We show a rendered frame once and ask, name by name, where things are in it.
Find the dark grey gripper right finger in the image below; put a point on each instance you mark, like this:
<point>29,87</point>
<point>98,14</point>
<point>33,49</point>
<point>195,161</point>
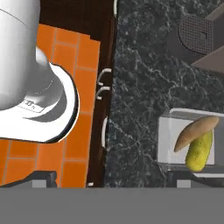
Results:
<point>183,176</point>

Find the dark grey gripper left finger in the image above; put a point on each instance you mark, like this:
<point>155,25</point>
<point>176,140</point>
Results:
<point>43,176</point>

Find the yellow-green cucumber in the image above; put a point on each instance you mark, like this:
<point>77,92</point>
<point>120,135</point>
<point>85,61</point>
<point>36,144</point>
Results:
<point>199,151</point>

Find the brown sweet potato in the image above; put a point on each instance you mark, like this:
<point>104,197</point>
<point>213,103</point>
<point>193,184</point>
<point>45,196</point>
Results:
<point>195,131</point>

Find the dark grey perforated round appliance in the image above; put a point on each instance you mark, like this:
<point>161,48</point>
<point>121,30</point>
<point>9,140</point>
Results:
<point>194,32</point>

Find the dark brown wooden cabinet run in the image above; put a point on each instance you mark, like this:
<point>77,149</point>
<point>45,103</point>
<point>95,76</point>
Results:
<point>100,32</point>

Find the white round pedestal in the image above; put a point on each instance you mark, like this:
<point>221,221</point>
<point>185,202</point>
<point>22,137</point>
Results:
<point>20,70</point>

